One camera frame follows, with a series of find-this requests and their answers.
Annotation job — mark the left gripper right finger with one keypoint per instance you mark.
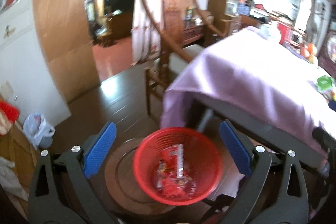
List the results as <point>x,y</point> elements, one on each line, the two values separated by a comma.
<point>291,204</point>

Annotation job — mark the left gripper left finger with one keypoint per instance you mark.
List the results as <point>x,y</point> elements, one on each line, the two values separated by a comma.
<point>61,192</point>

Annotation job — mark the red mesh trash basket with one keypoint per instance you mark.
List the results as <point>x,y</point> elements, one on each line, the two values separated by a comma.
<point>155,166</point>

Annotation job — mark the round wooden stool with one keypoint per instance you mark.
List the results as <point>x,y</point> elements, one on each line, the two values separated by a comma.
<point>122,186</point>

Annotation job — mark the white plastic bag bin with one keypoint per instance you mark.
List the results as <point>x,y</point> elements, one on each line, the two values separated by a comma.
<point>38,131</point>

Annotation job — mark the wooden cabinet at left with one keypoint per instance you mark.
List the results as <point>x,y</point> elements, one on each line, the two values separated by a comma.
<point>18,161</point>

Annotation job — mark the red cloth on cabinet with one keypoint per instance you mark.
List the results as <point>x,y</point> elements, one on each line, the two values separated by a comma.
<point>10,111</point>

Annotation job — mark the white wrapper in basket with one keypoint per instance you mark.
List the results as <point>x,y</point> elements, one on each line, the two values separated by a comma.
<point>179,160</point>

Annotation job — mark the purple tablecloth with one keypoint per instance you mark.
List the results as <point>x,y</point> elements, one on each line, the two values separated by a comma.
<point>262,78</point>

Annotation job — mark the floral pink curtain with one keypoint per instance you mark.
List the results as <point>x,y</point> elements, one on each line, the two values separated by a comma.
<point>144,37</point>

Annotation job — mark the wooden armchair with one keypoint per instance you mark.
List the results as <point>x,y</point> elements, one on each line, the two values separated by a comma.
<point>171,38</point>

